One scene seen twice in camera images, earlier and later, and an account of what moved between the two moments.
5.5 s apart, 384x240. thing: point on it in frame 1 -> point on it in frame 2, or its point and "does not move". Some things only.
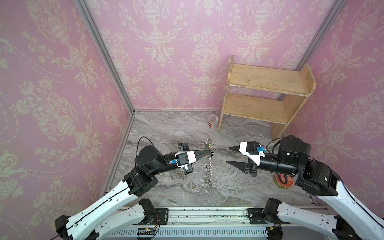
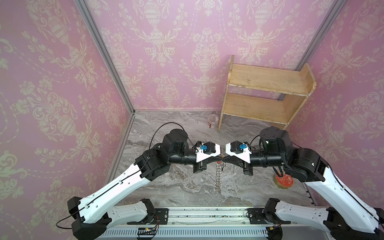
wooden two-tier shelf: x=296 y=86 does not move
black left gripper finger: x=199 y=154 -> x=217 y=158
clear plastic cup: x=213 y=121 does not move
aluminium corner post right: x=332 y=12 does not move
